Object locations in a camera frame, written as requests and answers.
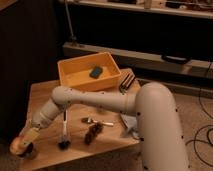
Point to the bunch of dark grapes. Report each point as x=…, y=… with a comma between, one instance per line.
x=92, y=133

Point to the small orange apple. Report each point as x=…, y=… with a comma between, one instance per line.
x=15, y=147

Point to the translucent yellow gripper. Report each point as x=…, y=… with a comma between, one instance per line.
x=29, y=136

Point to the metal shelf rail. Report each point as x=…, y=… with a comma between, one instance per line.
x=142, y=60

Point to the striped dark block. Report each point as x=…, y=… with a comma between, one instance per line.
x=126, y=83

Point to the grey blue cloth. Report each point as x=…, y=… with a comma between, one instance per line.
x=130, y=124

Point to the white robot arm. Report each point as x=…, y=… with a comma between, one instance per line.
x=158, y=123

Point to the teal sponge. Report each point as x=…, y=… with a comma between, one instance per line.
x=96, y=72

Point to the metal cup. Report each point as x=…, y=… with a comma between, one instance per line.
x=28, y=151

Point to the metal spoon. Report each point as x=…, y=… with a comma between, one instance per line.
x=89, y=120

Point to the yellow plastic bin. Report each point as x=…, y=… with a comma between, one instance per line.
x=74, y=72

